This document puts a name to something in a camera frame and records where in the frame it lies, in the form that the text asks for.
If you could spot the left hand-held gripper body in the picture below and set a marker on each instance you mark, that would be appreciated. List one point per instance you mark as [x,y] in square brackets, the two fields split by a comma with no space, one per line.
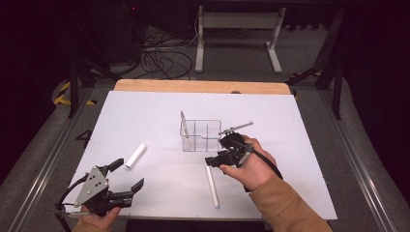
[93,186]

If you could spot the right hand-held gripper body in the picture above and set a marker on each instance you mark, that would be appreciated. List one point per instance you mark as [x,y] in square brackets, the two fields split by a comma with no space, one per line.
[232,150]

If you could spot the clear plastic compartment organizer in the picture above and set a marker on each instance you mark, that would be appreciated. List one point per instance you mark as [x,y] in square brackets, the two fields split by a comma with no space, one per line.
[206,135]

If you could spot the white pen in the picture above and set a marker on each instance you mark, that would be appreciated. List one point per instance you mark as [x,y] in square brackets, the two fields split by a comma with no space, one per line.
[213,190]

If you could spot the translucent clear pen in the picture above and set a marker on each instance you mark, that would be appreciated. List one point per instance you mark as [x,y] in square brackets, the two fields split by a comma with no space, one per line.
[184,124]

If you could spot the person's right hand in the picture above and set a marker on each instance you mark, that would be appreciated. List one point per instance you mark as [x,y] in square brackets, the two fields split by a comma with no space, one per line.
[257,170]

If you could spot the person's left hand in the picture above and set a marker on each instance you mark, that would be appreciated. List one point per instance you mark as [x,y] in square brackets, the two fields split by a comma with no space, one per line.
[101,219]

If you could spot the white cylindrical stick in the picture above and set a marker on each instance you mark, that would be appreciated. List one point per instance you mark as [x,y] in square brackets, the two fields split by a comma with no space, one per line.
[136,155]

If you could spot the white table cover board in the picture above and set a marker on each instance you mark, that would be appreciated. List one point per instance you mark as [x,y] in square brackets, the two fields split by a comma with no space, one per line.
[145,116]

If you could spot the wooden table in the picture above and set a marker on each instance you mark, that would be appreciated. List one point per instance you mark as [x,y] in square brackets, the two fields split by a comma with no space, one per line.
[193,86]

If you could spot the yellow black hazard tape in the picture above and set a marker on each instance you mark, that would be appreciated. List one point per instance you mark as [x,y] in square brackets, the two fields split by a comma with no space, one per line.
[61,100]

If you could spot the black metal stand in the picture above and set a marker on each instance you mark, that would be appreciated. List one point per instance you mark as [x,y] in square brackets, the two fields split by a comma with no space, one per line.
[337,93]
[73,90]

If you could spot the black equipment case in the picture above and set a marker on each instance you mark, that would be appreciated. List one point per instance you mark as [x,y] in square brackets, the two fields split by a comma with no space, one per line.
[119,32]

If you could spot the aluminium floor rail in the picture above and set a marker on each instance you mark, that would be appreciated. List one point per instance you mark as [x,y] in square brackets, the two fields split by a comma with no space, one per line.
[42,174]
[361,170]

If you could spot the white metal desk frame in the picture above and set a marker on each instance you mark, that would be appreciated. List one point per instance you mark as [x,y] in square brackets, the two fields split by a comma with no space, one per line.
[238,20]

